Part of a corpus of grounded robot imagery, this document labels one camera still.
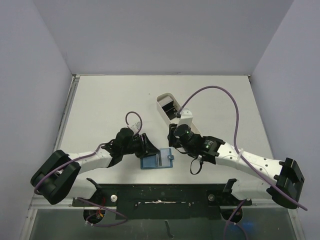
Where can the black card in tray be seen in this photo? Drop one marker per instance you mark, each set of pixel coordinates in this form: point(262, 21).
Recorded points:
point(170, 110)

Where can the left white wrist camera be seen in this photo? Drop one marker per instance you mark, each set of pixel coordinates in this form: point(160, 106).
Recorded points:
point(135, 127)

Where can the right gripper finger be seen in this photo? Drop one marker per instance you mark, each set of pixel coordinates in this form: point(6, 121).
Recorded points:
point(173, 143)
point(171, 129)

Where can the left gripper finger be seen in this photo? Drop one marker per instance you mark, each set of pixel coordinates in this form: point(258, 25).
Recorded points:
point(148, 145)
point(144, 154)

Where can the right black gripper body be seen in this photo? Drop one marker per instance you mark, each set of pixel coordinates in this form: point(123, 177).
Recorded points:
point(171, 136)

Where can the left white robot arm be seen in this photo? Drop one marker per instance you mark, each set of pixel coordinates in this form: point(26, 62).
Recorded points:
point(56, 179)

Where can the grey magnetic stripe card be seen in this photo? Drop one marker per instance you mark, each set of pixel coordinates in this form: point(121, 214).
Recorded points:
point(162, 161)

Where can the blue leather card holder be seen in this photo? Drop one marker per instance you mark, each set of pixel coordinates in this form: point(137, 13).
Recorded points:
point(148, 163)

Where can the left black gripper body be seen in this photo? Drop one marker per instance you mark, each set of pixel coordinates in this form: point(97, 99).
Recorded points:
point(136, 146)

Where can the white oblong tray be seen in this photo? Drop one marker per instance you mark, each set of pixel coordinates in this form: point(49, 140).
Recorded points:
point(175, 120)

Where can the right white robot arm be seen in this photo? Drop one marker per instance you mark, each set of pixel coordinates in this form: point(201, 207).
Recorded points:
point(279, 180)

